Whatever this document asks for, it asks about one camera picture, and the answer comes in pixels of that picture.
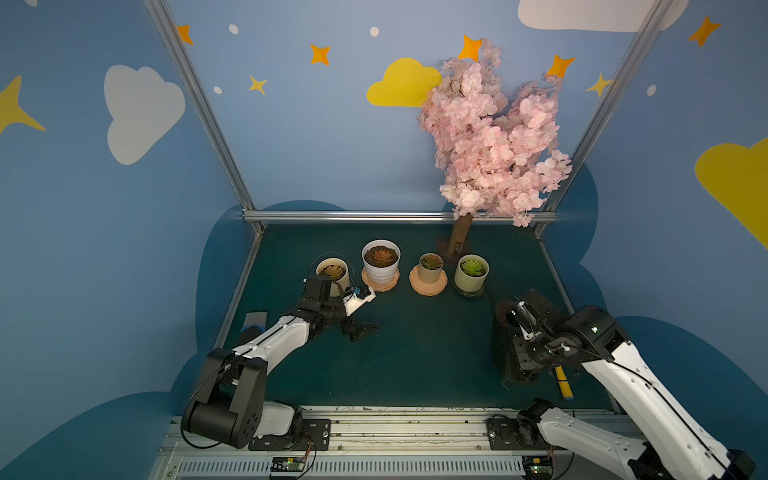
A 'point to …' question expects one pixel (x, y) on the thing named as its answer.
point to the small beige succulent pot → (430, 267)
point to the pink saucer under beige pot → (431, 289)
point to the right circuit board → (537, 467)
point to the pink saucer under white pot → (380, 287)
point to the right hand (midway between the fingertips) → (527, 351)
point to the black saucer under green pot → (470, 294)
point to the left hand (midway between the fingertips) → (371, 306)
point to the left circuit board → (288, 464)
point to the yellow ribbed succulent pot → (337, 270)
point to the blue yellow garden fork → (563, 383)
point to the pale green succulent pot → (471, 273)
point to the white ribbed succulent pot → (381, 259)
